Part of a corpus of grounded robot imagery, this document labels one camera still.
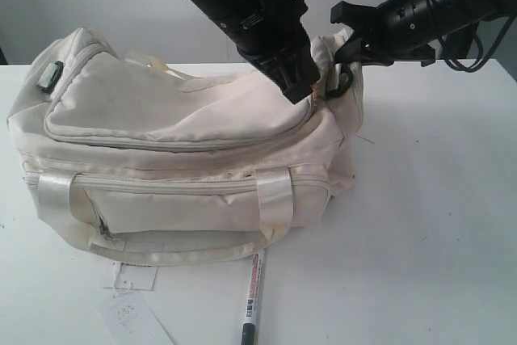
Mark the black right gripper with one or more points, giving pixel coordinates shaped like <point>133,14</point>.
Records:
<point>396,30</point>

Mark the cream fabric duffel bag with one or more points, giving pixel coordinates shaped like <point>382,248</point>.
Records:
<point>139,163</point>

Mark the white paper hang tag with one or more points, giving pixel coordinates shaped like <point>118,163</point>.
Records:
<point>122,276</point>

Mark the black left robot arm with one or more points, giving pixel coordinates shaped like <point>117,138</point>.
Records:
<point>270,36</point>

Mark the small white price tag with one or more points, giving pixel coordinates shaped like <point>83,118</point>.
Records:
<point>125,318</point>

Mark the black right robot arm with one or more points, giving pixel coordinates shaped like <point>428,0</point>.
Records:
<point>450,16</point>

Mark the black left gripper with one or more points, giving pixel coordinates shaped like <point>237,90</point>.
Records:
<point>269,35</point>

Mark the black and white marker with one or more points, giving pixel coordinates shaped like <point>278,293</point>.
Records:
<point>253,295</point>

